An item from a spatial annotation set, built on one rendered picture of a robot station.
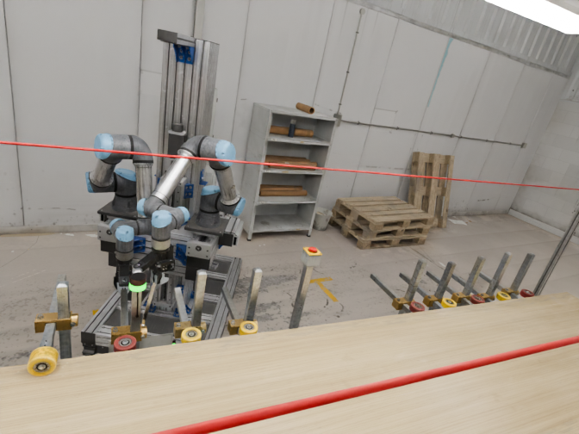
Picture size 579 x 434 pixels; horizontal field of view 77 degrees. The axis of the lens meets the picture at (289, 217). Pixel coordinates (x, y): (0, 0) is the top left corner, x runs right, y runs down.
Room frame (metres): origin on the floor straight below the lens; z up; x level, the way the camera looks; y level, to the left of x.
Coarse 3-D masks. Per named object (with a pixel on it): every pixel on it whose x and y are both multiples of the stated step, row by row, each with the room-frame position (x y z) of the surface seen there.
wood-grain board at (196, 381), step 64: (384, 320) 1.56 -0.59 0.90; (448, 320) 1.68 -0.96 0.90; (512, 320) 1.82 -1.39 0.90; (576, 320) 1.98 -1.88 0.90; (0, 384) 0.79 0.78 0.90; (64, 384) 0.84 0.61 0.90; (128, 384) 0.89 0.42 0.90; (192, 384) 0.94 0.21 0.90; (256, 384) 1.00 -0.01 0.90; (320, 384) 1.06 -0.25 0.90; (448, 384) 1.20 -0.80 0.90; (512, 384) 1.29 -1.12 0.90; (576, 384) 1.38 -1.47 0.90
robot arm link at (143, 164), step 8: (136, 136) 1.67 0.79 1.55; (136, 144) 1.64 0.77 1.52; (144, 144) 1.67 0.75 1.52; (144, 152) 1.65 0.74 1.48; (136, 160) 1.64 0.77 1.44; (144, 160) 1.65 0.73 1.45; (152, 160) 1.68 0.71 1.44; (136, 168) 1.64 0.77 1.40; (144, 168) 1.65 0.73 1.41; (136, 176) 1.64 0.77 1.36; (144, 176) 1.64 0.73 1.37; (152, 176) 1.68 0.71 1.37; (136, 184) 1.63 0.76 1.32; (144, 184) 1.62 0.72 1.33; (152, 184) 1.66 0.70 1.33; (144, 192) 1.61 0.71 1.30; (152, 192) 1.65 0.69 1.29; (144, 216) 1.58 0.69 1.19; (144, 224) 1.57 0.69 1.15; (144, 232) 1.56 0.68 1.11
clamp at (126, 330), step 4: (140, 324) 1.21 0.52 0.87; (112, 328) 1.15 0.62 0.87; (120, 328) 1.16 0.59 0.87; (124, 328) 1.17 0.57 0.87; (128, 328) 1.17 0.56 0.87; (140, 328) 1.19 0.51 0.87; (144, 328) 1.19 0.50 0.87; (112, 332) 1.13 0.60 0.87; (116, 332) 1.13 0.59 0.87; (120, 332) 1.14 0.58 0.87; (124, 332) 1.14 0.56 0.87; (128, 332) 1.15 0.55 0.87; (132, 332) 1.15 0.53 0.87; (136, 332) 1.16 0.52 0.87; (140, 332) 1.17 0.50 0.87; (144, 332) 1.18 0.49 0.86; (112, 336) 1.12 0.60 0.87; (116, 336) 1.12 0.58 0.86; (120, 336) 1.13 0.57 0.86; (136, 336) 1.16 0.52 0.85; (140, 336) 1.17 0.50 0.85; (144, 336) 1.17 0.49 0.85; (112, 340) 1.12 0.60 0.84; (136, 340) 1.16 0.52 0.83; (140, 340) 1.17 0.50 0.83
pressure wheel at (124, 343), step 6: (126, 336) 1.09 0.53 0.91; (132, 336) 1.10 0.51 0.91; (114, 342) 1.05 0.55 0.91; (120, 342) 1.06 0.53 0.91; (126, 342) 1.06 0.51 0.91; (132, 342) 1.07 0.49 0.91; (114, 348) 1.03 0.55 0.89; (120, 348) 1.03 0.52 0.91; (126, 348) 1.03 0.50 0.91; (132, 348) 1.04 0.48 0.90
